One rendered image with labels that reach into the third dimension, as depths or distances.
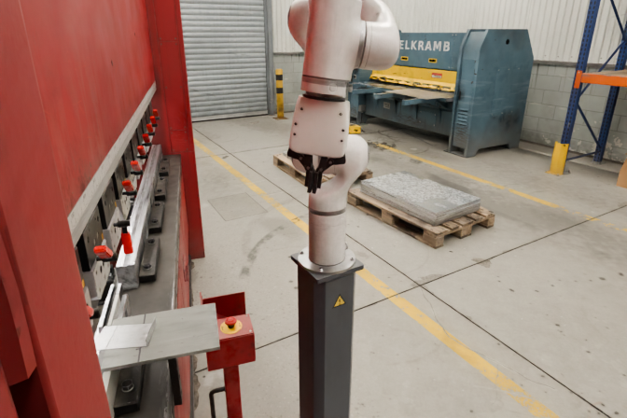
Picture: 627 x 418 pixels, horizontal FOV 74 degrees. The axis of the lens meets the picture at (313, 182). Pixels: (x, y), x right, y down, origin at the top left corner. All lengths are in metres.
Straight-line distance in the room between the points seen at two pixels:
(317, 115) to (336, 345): 0.98
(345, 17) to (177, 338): 0.84
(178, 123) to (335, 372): 2.13
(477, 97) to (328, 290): 5.18
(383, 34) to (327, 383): 1.23
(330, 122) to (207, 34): 8.04
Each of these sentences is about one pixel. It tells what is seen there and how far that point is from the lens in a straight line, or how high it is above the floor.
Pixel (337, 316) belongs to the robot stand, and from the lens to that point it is 1.45.
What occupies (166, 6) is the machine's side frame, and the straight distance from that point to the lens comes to 3.09.
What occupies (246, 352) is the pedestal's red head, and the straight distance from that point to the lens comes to 1.52.
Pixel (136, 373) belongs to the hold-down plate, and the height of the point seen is 0.91.
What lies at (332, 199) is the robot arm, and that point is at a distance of 1.25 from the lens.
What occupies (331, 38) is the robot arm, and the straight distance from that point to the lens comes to 0.69.
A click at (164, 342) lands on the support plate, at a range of 1.15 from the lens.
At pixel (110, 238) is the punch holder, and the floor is 1.23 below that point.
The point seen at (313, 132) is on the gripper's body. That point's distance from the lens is 0.72.
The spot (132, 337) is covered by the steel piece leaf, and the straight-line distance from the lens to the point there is 1.19.
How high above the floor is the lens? 1.71
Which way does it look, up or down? 20 degrees down
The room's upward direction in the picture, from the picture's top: straight up
